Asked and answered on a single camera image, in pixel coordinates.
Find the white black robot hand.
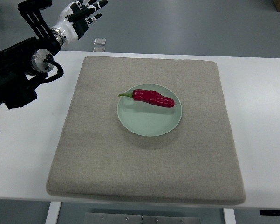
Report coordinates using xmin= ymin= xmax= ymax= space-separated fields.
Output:
xmin=51 ymin=0 xmax=108 ymax=47

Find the red chili pepper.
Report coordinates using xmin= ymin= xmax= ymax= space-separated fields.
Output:
xmin=117 ymin=89 xmax=175 ymax=108

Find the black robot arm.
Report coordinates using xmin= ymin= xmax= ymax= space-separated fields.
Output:
xmin=0 ymin=0 xmax=64 ymax=109

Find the light green plate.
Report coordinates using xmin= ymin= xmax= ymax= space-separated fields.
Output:
xmin=117 ymin=84 xmax=182 ymax=137

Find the beige fabric mat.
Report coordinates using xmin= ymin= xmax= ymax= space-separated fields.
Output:
xmin=46 ymin=56 xmax=246 ymax=205

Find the white table leg left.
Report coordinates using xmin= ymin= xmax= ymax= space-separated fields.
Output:
xmin=45 ymin=202 xmax=61 ymax=224

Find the white table leg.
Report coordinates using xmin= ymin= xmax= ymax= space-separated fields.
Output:
xmin=45 ymin=202 xmax=61 ymax=224
xmin=223 ymin=208 xmax=236 ymax=224

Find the white table leg right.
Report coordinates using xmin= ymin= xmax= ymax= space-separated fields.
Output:
xmin=223 ymin=208 xmax=236 ymax=224

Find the black table control panel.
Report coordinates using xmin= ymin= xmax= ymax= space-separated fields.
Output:
xmin=260 ymin=210 xmax=280 ymax=217

